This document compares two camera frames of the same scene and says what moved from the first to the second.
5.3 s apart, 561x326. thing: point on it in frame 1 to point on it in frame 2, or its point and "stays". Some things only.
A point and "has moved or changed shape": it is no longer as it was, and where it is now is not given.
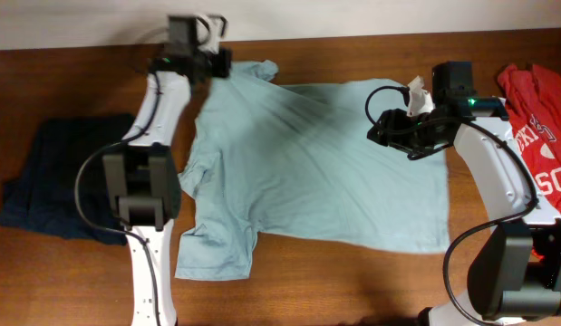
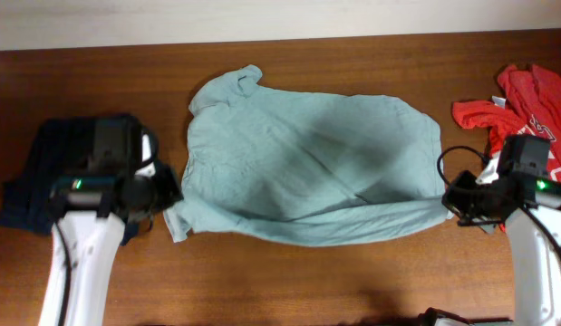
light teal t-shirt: [297, 160] has moved or changed shape
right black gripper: [392, 121] to [453, 197]
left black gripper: [227, 60] to [172, 194]
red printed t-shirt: [537, 101] stays
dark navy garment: [44, 197] stays
